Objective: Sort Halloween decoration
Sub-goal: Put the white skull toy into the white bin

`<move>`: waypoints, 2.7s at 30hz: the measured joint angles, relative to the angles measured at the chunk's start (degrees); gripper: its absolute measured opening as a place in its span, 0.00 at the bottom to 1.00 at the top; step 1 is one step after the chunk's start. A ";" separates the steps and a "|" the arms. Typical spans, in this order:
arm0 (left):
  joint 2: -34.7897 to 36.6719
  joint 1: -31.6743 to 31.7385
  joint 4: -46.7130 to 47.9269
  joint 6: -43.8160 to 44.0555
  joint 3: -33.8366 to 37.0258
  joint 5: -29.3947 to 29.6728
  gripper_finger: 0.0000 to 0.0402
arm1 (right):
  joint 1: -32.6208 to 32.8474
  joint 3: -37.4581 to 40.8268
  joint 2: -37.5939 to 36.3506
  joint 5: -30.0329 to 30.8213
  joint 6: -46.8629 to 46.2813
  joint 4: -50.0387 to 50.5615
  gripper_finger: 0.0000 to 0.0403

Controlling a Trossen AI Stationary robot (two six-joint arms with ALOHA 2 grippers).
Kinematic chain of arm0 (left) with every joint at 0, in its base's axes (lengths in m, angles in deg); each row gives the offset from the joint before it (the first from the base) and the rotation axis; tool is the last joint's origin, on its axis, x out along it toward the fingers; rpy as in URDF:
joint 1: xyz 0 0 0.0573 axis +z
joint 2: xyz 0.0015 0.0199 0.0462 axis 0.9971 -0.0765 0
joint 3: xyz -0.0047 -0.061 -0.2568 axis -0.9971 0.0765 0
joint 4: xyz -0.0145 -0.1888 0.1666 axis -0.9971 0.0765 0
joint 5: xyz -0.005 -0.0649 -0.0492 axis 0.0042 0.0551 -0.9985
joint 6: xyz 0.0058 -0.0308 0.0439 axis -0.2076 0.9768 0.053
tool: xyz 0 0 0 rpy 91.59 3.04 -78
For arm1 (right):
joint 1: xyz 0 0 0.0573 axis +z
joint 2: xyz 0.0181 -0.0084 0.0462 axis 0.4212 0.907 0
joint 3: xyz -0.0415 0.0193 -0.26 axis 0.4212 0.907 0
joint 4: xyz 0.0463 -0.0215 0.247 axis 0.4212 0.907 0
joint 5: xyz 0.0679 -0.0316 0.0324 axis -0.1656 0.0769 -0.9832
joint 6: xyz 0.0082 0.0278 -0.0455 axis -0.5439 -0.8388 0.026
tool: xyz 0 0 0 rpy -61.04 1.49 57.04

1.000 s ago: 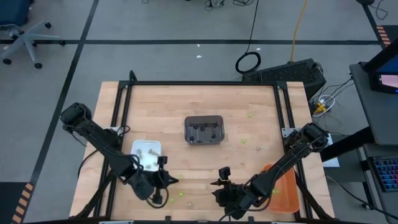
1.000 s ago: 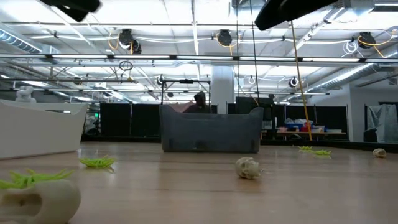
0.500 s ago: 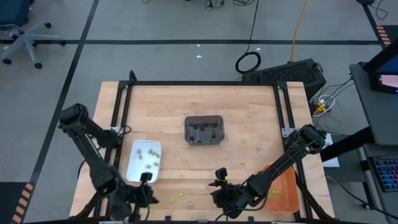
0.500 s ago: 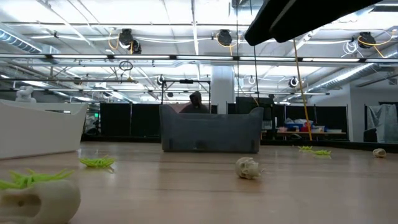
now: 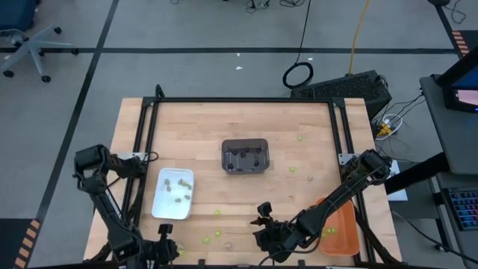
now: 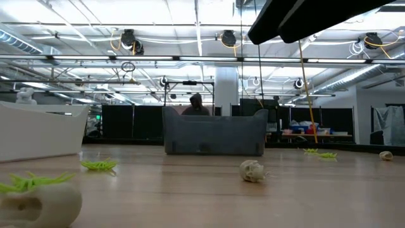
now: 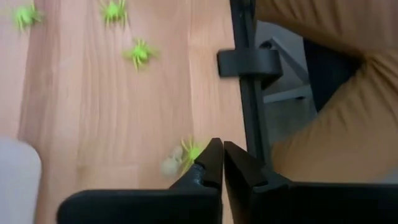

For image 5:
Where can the office chair base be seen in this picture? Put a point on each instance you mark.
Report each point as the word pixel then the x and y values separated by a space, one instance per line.
pixel 31 46

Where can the white paper sheet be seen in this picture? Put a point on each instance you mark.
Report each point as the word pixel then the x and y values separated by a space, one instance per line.
pixel 401 195

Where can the dark grey keyboard desk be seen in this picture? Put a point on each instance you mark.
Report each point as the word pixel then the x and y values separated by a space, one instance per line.
pixel 448 243

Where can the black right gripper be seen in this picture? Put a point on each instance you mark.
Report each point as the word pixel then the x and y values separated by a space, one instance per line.
pixel 276 239

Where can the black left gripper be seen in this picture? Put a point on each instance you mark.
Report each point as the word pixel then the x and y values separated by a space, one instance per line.
pixel 166 248

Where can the dark grey translucent bin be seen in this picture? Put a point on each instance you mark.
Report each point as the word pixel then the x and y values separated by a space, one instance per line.
pixel 242 164

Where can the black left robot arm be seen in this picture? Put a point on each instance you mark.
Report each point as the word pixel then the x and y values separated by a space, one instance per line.
pixel 104 209

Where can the backlit computer keyboard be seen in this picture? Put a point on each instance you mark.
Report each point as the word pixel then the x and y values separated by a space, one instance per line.
pixel 465 207

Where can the orange plastic bin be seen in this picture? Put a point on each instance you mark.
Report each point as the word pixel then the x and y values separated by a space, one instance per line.
pixel 343 243

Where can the white plastic bin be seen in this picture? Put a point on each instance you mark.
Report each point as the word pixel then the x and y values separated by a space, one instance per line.
pixel 173 209

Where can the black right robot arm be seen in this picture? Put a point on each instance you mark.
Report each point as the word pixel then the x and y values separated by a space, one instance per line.
pixel 343 194

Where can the black monitor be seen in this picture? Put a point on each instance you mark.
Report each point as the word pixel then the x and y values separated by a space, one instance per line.
pixel 463 86

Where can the grey side desk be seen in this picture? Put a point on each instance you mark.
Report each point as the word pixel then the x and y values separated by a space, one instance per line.
pixel 448 130

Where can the black perforated computer case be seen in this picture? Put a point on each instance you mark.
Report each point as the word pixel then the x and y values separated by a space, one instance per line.
pixel 343 89

